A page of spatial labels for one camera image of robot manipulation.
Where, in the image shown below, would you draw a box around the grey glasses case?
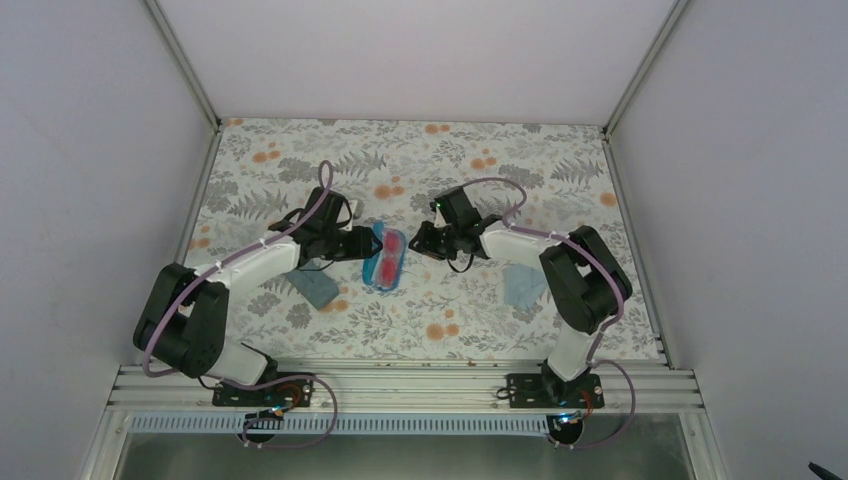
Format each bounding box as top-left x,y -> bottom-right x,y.
284,261 -> 340,310

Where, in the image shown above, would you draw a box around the pink sunglasses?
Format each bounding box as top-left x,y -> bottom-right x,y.
373,229 -> 406,290

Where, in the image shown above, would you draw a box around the blue translucent glasses case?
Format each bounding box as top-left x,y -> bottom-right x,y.
362,221 -> 408,292

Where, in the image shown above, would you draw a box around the light blue cleaning cloth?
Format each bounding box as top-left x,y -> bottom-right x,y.
503,265 -> 547,311

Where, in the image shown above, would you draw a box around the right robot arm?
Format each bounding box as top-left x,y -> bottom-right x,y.
409,186 -> 633,407

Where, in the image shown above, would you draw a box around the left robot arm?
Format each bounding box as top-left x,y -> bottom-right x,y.
132,187 -> 383,405

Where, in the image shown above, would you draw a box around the floral table mat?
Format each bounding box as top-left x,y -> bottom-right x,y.
186,118 -> 638,363

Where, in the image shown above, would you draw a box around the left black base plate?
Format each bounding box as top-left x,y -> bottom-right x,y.
211,374 -> 314,409

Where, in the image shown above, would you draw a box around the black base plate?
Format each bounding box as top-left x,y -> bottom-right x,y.
211,374 -> 314,409
496,373 -> 605,409

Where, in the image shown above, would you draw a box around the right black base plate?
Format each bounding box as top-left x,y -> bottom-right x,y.
496,373 -> 605,409

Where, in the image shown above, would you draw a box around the white slotted cable duct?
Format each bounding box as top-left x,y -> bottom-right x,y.
128,412 -> 549,436

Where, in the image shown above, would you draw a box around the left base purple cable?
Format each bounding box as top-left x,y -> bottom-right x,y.
241,374 -> 339,452

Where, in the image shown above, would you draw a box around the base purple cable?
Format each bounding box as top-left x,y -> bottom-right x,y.
547,358 -> 639,452
241,374 -> 339,452

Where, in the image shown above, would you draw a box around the left aluminium frame post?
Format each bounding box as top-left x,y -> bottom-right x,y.
141,0 -> 221,133

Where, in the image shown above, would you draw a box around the aluminium frame post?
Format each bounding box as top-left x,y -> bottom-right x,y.
141,0 -> 221,133
602,0 -> 690,142

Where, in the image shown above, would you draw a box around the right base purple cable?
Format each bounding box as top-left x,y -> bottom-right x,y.
547,358 -> 639,452

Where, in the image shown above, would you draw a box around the aluminium mounting rail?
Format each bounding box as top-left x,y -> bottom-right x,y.
107,359 -> 705,414

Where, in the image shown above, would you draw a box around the right aluminium frame post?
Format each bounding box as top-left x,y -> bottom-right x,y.
602,0 -> 690,142

